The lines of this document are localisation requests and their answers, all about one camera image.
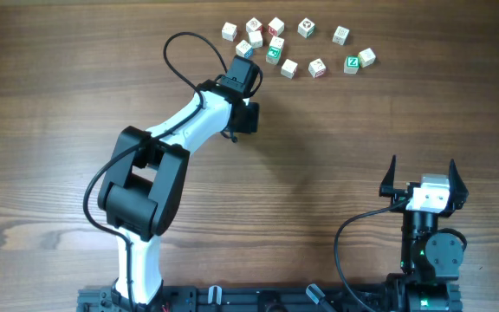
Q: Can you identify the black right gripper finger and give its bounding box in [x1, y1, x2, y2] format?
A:
[449, 159, 469, 198]
[379, 155, 397, 189]

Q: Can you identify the white block green top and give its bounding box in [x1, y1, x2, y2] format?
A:
[266, 46, 282, 65]

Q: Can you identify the white block red Y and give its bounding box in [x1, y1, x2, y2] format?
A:
[281, 59, 298, 79]

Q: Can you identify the white block red 6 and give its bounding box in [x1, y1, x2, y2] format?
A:
[308, 58, 327, 78]

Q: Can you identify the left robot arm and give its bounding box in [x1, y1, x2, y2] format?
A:
[94, 56, 287, 311]

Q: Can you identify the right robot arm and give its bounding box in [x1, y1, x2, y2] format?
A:
[379, 159, 469, 312]

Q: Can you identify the white block left edge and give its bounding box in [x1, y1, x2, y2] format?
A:
[236, 40, 254, 59]

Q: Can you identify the white block animal picture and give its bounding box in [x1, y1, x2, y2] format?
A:
[248, 31, 263, 49]

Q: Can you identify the white block plain far left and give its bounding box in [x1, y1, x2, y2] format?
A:
[221, 22, 237, 42]

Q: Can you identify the white block red A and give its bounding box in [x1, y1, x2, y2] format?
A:
[269, 36, 284, 50]

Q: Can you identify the white block red side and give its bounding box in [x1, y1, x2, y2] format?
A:
[245, 17, 262, 33]

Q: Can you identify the white block green J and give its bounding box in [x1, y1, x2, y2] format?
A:
[298, 17, 315, 38]

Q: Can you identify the white block blue X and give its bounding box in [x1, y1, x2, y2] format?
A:
[333, 26, 350, 46]

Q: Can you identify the white block green Z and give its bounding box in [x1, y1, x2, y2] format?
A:
[344, 55, 360, 75]

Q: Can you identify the white block yellow turtle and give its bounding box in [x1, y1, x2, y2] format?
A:
[358, 48, 376, 68]

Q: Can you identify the white block red frame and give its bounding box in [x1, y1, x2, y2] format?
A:
[268, 17, 285, 36]

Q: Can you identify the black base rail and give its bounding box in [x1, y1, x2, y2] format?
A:
[75, 283, 463, 312]

